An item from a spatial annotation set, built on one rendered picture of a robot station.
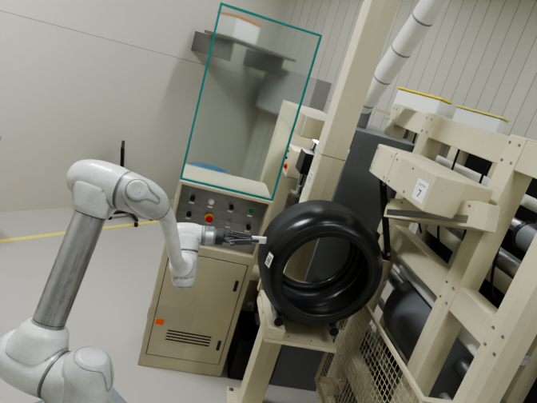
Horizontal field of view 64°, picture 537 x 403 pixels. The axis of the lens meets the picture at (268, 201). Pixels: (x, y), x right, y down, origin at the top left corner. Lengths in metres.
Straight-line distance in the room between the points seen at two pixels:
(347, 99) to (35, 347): 1.63
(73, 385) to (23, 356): 0.19
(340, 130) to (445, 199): 0.68
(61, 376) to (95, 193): 0.55
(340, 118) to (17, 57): 3.14
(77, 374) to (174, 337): 1.49
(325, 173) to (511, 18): 3.64
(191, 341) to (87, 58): 3.01
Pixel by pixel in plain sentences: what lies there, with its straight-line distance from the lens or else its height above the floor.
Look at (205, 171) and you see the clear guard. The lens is 2.44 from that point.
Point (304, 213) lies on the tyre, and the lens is 1.92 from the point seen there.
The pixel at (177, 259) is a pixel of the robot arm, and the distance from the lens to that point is 1.75.
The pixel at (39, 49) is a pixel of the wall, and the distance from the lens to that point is 4.55.
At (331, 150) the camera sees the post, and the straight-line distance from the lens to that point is 2.17.
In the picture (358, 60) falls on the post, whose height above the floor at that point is 2.13.
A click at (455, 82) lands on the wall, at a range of 5.41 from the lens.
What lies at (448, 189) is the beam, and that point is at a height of 1.74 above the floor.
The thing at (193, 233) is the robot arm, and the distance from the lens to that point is 1.90.
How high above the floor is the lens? 1.96
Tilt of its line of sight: 16 degrees down
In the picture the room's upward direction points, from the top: 17 degrees clockwise
